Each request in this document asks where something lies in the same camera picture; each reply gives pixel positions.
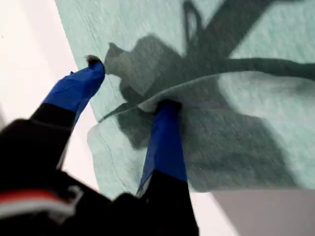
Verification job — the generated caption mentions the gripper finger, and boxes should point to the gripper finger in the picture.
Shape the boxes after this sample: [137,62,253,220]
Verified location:
[29,55,106,152]
[136,100,199,236]

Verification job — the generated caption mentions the pale green T-shirt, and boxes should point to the pale green T-shirt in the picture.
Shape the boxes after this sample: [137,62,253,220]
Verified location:
[54,0,315,201]

